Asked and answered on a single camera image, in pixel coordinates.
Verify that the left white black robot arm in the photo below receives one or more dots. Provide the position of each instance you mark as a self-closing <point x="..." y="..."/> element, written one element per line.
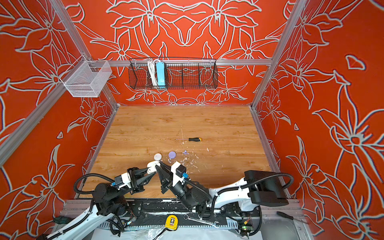
<point x="107" y="205"/>

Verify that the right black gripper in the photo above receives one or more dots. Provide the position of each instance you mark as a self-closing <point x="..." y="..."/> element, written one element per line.
<point x="167" y="182"/>

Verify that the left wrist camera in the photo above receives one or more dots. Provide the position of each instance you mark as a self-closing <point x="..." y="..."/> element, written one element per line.
<point x="122" y="181"/>

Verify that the clear mesh wall basket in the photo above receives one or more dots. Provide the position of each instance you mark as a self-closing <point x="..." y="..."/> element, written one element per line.
<point x="86" y="79"/>

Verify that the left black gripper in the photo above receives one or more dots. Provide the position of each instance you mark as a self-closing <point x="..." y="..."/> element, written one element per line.
<point x="137" y="185"/>

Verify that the white round puck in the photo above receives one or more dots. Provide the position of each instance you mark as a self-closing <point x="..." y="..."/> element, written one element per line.
<point x="158" y="157"/>

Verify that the silver wrench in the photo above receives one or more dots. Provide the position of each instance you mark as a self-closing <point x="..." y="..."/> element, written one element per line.
<point x="212" y="224"/>

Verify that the purple round puck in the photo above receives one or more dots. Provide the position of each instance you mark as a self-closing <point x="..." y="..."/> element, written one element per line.
<point x="172" y="155"/>

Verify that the black wire wall basket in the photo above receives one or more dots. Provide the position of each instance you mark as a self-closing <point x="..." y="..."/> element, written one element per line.
<point x="180" y="74"/>

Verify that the yellow tape measure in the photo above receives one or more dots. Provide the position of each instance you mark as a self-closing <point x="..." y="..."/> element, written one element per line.
<point x="172" y="223"/>

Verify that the yellow black handled screwdriver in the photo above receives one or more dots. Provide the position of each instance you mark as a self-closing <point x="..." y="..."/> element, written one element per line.
<point x="190" y="139"/>

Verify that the light blue box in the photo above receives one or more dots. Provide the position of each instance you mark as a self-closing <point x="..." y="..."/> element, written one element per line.
<point x="160" y="67"/>

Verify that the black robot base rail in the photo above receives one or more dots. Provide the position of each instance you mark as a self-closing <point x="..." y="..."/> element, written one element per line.
<point x="146" y="214"/>

